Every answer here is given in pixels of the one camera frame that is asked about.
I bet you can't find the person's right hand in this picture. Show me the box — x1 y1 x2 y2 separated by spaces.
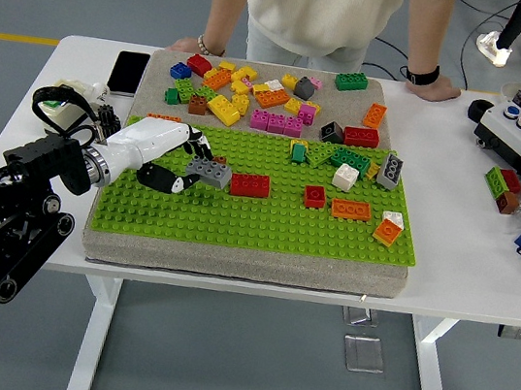
165 34 205 56

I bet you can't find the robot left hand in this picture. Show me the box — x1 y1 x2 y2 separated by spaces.
96 111 218 201

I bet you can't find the person's left hand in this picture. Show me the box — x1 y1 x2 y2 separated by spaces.
404 75 465 107

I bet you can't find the grey eight-stud brick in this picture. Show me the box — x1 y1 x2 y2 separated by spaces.
181 153 236 191

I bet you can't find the red eight-stud brick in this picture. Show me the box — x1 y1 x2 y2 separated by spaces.
227 170 273 202
342 124 382 150

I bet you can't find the red four-stud brick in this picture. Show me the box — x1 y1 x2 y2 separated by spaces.
184 52 215 79
301 184 329 212

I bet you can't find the blue four-stud brick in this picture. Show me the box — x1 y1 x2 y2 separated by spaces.
168 60 195 82

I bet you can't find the orange eight-stud brick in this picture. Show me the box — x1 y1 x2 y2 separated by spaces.
201 66 235 93
361 101 389 131
252 84 293 114
147 112 183 124

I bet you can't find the yellow eight-stud brick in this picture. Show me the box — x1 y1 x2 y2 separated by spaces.
204 92 245 129

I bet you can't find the green eight-stud brick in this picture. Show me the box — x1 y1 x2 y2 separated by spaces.
326 145 374 177
332 69 372 96

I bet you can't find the grey six-stud brick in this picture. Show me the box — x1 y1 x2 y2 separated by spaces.
374 151 407 193

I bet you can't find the pink four-stud brick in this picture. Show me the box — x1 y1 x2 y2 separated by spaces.
296 103 319 127
247 109 271 132

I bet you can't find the black four-stud brick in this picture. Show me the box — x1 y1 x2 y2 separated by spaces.
317 118 347 146

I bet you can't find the white four-stud brick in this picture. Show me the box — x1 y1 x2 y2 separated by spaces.
379 211 407 231
329 162 362 195

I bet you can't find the dark grey roof brick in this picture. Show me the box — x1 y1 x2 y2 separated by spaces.
292 75 317 102

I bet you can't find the lime green flat brick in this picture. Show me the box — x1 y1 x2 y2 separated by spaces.
302 140 342 172

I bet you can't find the orange brick hollow side up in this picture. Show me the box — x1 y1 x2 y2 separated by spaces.
329 197 374 225

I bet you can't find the orange and yellow brick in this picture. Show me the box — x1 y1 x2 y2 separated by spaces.
371 217 406 250

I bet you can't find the small teal green brick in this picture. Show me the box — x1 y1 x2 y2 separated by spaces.
290 143 309 165

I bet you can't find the black wristband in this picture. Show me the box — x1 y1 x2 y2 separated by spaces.
403 60 442 89

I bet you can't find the black gear wheel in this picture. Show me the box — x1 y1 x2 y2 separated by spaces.
87 101 124 141

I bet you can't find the black smartphone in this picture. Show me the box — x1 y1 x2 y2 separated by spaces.
104 48 152 100

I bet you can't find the small white plastic part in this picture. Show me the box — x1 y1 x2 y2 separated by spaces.
85 80 114 108

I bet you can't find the green studded baseplate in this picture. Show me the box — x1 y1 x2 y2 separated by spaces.
87 107 434 280

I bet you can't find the grey foam mat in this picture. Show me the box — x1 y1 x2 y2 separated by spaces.
78 38 439 309

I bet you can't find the white table leg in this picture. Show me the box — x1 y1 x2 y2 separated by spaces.
400 313 470 390
64 271 125 390

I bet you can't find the clear floor cover plate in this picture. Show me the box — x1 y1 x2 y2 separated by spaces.
341 305 384 331
340 333 390 376

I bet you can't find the bead bracelet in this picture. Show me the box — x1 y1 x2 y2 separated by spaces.
194 32 229 58

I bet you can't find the black floor cable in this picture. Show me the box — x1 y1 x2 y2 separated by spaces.
361 34 425 85
455 0 521 95

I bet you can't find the black ring roll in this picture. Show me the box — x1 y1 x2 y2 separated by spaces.
466 96 498 127

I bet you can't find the cream switch box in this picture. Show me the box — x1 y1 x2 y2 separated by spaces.
28 74 96 144

